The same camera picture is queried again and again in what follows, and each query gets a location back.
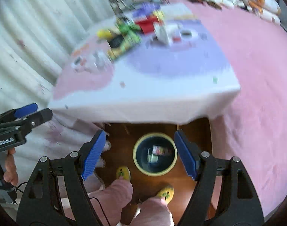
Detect clear plastic wrapper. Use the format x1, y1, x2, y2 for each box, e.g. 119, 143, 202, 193
89, 50, 111, 72

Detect yellow egg roll packet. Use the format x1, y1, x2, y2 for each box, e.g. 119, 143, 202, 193
97, 29, 117, 40

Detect green black snack box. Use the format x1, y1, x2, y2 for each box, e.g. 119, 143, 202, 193
107, 31, 141, 61

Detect green paper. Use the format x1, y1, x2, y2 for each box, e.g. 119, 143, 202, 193
116, 17, 141, 35

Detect red paper rolls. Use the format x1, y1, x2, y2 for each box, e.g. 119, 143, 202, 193
135, 16, 159, 35

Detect purple plastic bag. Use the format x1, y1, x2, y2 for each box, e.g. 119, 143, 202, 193
132, 2, 160, 18

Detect white tissue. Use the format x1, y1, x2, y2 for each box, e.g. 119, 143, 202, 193
153, 22, 179, 45

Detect yellow paper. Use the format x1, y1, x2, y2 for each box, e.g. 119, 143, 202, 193
152, 10, 164, 21

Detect dark blue trash bin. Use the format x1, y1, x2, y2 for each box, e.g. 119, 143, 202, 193
133, 133, 178, 176

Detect person's left hand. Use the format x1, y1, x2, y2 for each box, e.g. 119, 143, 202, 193
3, 148, 18, 186

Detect right yellow slipper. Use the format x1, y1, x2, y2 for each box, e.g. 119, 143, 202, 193
156, 185, 175, 204

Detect yellow slipper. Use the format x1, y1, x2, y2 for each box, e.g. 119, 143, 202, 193
116, 166, 131, 182
156, 185, 175, 204

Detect right pink trouser leg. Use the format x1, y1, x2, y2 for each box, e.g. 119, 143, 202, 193
130, 197, 174, 226

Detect left yellow slipper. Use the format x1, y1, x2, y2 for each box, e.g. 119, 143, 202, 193
116, 166, 131, 182

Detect floral cream curtain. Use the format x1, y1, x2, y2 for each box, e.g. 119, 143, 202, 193
0, 0, 113, 114

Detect cartoon printed tablecloth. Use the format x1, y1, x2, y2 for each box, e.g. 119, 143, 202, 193
48, 2, 241, 126

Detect folded cartoon quilt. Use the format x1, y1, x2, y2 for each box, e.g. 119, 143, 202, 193
242, 0, 281, 25

